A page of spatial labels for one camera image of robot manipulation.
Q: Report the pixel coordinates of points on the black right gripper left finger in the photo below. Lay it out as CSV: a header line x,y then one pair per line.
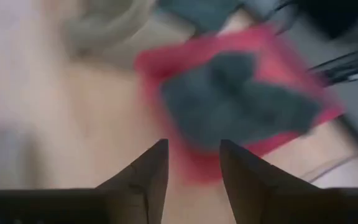
x,y
149,183

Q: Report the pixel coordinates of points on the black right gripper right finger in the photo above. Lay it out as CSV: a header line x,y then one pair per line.
x,y
244,186

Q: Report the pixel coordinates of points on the dark green cloth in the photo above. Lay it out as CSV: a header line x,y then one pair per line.
x,y
228,102

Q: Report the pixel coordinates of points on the beige hat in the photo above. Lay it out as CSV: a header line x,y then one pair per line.
x,y
104,28

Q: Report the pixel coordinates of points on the red plastic bin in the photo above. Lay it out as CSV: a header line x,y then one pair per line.
x,y
182,59

